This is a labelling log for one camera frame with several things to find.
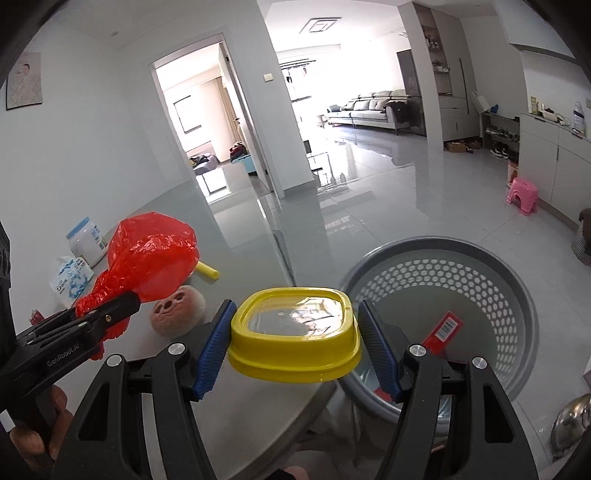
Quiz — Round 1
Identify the beige curtain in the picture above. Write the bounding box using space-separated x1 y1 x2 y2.
217 78 232 158

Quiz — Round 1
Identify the white upper wall cabinet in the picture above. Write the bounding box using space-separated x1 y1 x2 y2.
492 0 583 61

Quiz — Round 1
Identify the white bedroom door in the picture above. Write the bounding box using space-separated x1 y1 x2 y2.
221 42 278 195

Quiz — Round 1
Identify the red plastic bag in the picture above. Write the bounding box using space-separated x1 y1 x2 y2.
75 211 201 361

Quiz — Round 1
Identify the woven storage basket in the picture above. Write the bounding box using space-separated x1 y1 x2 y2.
571 228 591 266

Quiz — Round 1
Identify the grey perforated plastic basket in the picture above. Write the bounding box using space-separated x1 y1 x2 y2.
339 236 540 423

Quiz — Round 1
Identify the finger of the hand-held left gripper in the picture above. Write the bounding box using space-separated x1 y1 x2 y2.
85 292 141 335
16 302 109 344

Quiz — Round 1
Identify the square ceiling light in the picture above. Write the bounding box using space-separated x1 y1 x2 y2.
299 17 343 34

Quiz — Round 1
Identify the grey sofa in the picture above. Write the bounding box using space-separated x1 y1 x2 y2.
327 90 416 134

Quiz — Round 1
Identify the built-in wall shelf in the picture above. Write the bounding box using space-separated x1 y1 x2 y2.
413 2 472 144

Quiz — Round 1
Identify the person's left hand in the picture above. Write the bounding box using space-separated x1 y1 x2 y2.
8 384 75 470

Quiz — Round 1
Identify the white jar with blue lid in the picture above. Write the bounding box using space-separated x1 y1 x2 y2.
66 217 109 268

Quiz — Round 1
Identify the dark tall cabinet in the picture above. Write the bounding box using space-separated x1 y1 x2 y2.
397 50 428 137

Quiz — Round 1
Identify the beige plush toy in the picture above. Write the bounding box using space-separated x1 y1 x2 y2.
153 284 207 337

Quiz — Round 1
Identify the pink plastic stool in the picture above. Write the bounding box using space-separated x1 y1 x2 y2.
507 178 540 216

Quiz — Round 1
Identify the bed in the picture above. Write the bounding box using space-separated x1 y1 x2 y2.
187 152 220 174

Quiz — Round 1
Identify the stainless steel bowl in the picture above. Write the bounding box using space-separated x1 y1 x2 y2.
551 394 591 457

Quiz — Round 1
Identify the open shoe rack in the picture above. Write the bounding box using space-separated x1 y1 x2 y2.
480 111 522 160

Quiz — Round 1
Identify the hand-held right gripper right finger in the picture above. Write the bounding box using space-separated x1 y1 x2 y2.
358 299 539 480

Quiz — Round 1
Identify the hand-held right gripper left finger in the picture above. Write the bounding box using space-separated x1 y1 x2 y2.
65 299 238 480

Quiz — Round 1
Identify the white blue tissue pack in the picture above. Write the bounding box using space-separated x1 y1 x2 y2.
48 256 95 309

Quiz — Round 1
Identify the white sideboard cabinet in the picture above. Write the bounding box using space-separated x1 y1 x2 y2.
517 113 591 232

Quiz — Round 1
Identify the framed wall picture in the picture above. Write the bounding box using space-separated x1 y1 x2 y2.
6 52 43 110

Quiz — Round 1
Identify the red cardboard box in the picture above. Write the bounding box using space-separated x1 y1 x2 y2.
421 311 465 358

